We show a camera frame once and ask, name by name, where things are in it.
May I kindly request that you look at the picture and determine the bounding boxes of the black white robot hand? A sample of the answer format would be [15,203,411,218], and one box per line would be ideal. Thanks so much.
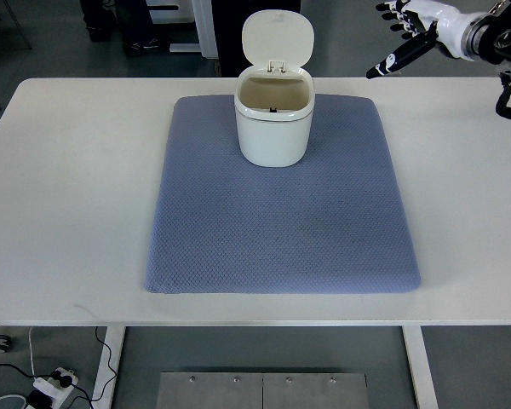
[366,1,490,79]

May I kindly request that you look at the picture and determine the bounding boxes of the white trash bin with lid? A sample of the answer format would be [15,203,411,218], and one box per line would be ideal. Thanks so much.
[234,9,315,167]

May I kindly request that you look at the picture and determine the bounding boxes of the blue quilted mat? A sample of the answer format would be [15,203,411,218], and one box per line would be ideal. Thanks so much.
[145,95,421,294]

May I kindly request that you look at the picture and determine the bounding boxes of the white cabinet base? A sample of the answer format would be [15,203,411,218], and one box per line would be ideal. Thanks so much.
[169,0,218,60]

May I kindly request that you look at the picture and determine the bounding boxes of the right white table leg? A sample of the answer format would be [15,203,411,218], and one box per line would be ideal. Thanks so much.
[402,325,439,409]

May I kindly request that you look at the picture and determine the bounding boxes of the white table leg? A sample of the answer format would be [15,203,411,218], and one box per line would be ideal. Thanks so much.
[402,325,439,409]
[91,325,126,409]

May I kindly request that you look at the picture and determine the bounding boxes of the metal floor plate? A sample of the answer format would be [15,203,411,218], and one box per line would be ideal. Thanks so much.
[157,372,370,408]

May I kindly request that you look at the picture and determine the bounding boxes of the left white table leg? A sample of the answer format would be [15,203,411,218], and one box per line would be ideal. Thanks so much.
[91,325,126,409]

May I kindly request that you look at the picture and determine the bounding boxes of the white power strip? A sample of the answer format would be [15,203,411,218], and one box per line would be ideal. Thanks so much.
[33,367,78,408]

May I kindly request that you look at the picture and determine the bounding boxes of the white machine with handle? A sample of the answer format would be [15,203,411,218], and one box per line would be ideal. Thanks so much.
[146,0,195,24]

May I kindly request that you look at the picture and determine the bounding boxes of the white cable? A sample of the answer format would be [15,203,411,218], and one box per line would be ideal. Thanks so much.
[0,326,39,409]

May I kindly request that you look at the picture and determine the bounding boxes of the black power cable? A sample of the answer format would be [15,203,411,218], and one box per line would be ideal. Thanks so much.
[0,326,119,409]

